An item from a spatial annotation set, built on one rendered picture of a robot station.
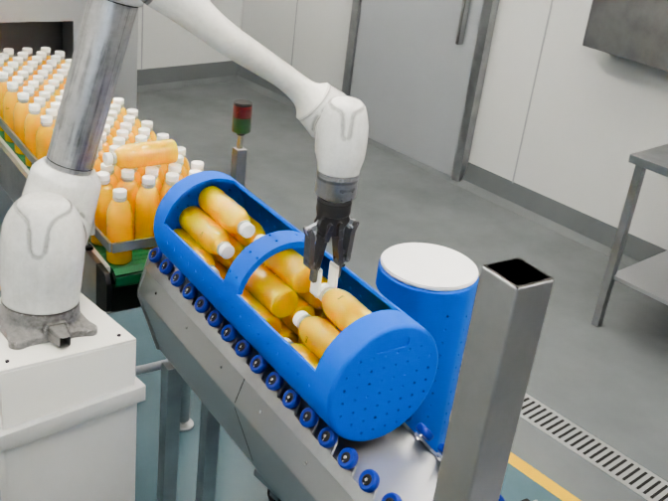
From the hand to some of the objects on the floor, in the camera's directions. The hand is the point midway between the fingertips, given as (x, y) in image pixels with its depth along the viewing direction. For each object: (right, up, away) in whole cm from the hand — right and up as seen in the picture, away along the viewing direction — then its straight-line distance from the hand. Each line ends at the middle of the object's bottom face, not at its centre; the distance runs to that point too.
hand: (324, 279), depth 199 cm
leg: (-41, -81, +100) cm, 135 cm away
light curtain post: (+4, -148, -24) cm, 149 cm away
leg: (-53, -83, +93) cm, 135 cm away
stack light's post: (-42, -57, +148) cm, 165 cm away
